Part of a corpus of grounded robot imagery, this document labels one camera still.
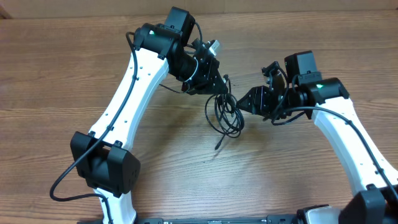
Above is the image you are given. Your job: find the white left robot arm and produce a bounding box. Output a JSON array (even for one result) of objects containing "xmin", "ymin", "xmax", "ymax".
[{"xmin": 70, "ymin": 7, "xmax": 228, "ymax": 223}]

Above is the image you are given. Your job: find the black usb cable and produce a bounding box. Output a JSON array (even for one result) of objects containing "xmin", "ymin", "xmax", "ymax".
[{"xmin": 204, "ymin": 74, "xmax": 245, "ymax": 151}]

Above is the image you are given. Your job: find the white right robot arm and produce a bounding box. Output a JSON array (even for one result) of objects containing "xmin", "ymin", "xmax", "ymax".
[{"xmin": 236, "ymin": 51, "xmax": 397, "ymax": 223}]

